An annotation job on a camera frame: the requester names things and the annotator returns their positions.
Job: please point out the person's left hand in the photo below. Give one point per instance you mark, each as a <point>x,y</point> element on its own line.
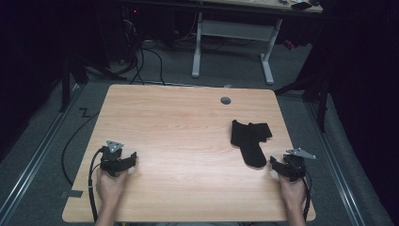
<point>109,186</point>

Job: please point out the person's right hand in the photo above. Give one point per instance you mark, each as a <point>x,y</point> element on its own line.
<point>293,191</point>

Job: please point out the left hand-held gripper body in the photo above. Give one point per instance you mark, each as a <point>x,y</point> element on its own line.
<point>110,157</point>

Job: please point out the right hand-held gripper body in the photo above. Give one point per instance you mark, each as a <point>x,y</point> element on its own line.
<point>296,163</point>

